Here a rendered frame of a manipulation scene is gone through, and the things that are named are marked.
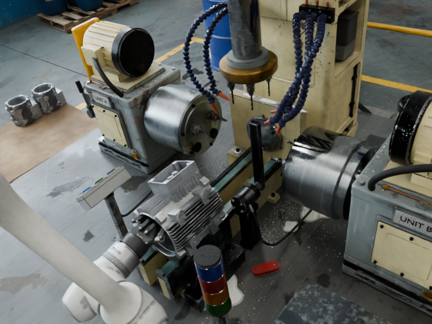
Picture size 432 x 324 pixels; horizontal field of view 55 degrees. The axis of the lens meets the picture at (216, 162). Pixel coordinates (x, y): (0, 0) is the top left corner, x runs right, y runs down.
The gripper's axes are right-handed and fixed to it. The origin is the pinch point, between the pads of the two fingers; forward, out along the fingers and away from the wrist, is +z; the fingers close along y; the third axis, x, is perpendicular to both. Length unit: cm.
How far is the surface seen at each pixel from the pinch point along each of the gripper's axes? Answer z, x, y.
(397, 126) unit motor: 32, -22, -50
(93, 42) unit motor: 32, -21, 66
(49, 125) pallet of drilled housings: 51, 100, 231
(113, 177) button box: -4.3, -1.3, 24.2
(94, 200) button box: -13.9, -0.8, 22.9
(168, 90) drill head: 34.9, -5.2, 34.1
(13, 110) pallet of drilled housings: 40, 82, 252
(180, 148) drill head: 22.5, 8.6, 21.8
